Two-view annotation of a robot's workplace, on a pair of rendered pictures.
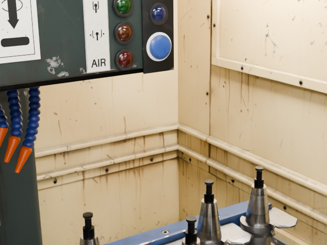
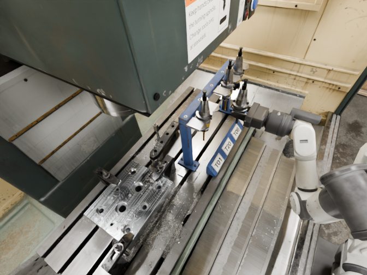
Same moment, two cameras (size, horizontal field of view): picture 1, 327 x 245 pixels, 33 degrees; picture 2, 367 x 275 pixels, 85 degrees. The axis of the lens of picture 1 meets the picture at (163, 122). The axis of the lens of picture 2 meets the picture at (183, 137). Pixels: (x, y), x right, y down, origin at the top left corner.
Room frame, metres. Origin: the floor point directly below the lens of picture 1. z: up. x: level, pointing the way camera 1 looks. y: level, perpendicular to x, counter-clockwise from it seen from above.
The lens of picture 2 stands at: (0.24, 0.40, 1.75)
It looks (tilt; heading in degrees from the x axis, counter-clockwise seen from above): 50 degrees down; 338
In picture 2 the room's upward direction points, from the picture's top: 6 degrees counter-clockwise
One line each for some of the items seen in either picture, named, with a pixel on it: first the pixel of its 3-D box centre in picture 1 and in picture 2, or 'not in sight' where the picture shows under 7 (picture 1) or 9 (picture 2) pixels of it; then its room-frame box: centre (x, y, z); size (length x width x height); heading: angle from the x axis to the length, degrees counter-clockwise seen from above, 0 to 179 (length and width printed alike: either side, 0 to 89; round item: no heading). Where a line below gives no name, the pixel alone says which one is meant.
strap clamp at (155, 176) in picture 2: not in sight; (163, 170); (0.72, 0.32, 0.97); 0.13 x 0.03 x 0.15; 122
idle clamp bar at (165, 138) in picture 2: not in sight; (165, 141); (0.90, 0.24, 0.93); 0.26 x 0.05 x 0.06; 127
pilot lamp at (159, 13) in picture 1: (158, 14); not in sight; (0.68, 0.00, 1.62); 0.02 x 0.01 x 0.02; 122
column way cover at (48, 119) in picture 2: not in sight; (70, 115); (1.07, 0.60, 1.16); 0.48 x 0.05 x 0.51; 122
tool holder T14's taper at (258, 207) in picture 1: (258, 203); (238, 62); (0.90, -0.17, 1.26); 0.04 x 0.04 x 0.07
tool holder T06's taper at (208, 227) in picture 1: (208, 218); (229, 75); (0.84, -0.07, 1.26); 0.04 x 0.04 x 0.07
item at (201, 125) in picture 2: not in sight; (197, 124); (0.69, 0.16, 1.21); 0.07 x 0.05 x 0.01; 32
